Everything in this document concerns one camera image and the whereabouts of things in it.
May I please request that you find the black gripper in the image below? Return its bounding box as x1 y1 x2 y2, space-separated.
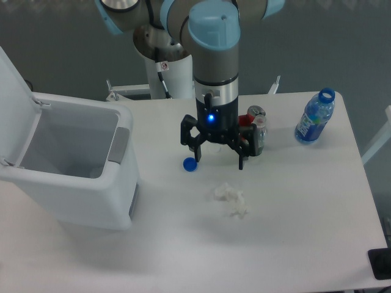
180 97 257 170

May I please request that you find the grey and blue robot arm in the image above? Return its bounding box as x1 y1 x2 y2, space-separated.
96 1 284 161

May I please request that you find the white crumpled paper ball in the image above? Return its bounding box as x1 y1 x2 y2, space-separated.
213 183 249 219

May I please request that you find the red soda can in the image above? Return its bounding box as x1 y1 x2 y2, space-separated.
238 105 266 126

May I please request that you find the blue bottle cap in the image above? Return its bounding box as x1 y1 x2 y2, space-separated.
183 157 198 172

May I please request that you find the blue plastic drink bottle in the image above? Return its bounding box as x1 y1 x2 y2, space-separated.
294 87 335 144

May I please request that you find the white trash bin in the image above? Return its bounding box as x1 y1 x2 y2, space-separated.
1 93 139 230

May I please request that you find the white bin lid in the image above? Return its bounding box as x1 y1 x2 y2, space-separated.
1 49 50 167

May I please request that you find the black device at table edge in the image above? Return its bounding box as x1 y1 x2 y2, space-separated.
368 248 390 280

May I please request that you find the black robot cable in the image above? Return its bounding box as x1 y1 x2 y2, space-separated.
144 0 172 99

